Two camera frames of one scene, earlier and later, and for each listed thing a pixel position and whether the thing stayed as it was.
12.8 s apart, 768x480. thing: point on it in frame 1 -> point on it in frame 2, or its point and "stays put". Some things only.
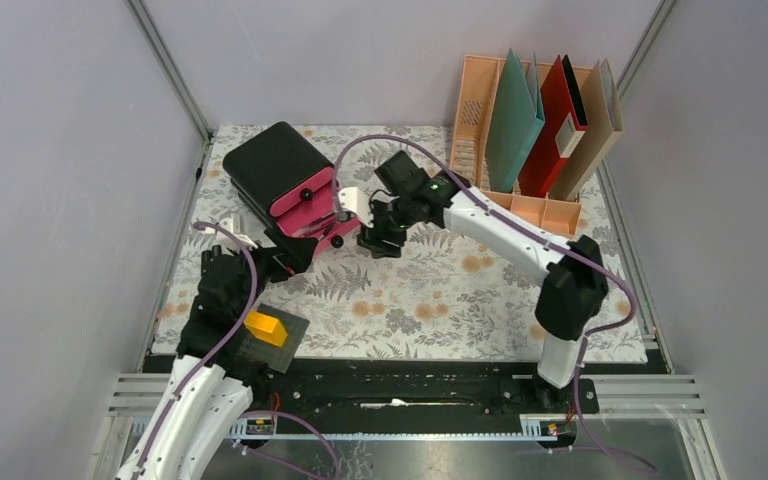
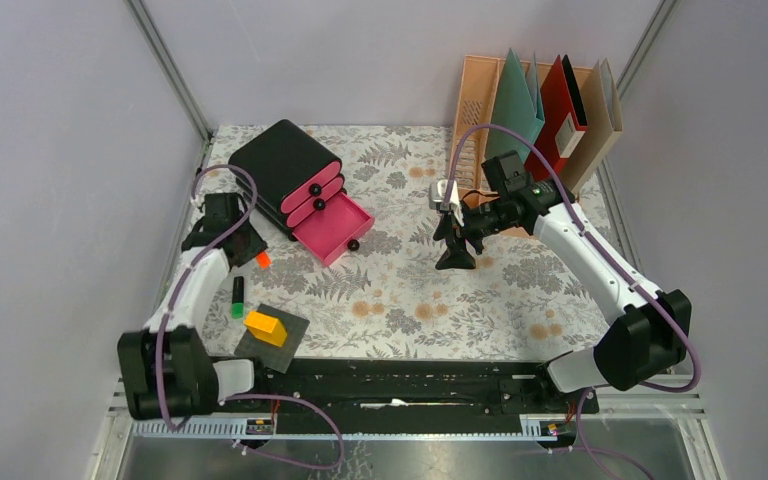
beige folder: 598,108 stays put
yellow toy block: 266,328 stays put
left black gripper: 294,252 -> 256,245
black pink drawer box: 289,184 stays put
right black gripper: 372,238 -> 456,256
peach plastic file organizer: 475,100 stays put
